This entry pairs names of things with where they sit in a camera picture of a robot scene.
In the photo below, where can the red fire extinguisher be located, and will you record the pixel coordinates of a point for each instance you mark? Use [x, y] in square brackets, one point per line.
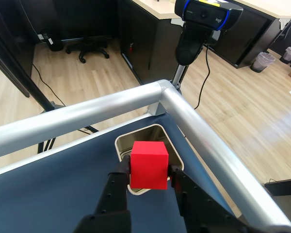
[131, 47]

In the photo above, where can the black Logitech webcam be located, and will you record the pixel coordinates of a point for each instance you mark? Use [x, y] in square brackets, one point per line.
[203, 13]

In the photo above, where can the silver aluminium table frame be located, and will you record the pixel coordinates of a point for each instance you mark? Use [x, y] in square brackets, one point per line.
[87, 109]

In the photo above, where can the black tripod stand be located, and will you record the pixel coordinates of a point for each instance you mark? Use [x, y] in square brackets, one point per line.
[43, 100]

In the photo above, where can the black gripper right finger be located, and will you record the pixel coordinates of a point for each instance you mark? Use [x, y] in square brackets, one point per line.
[198, 211]

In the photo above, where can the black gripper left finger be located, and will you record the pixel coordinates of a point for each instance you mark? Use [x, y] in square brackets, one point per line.
[111, 201]

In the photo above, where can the red cube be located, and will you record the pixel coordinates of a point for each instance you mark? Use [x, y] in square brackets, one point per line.
[149, 167]

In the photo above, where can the small black waste bin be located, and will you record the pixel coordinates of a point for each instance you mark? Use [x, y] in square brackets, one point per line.
[55, 46]

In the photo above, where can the black webcam mount stand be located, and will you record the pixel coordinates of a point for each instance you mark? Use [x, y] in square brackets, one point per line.
[189, 46]

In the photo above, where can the flat black device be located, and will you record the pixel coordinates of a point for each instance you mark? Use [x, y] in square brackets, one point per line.
[283, 188]

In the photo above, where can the black office chair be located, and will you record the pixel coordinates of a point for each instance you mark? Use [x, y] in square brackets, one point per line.
[87, 47]

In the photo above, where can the black desk with beige top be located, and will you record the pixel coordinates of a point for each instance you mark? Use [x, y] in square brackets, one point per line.
[252, 31]
[148, 36]

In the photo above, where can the navy blue table mat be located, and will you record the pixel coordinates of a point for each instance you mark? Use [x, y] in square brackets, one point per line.
[51, 194]

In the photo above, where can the beige rectangular metal container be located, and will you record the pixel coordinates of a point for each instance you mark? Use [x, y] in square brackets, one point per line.
[145, 133]

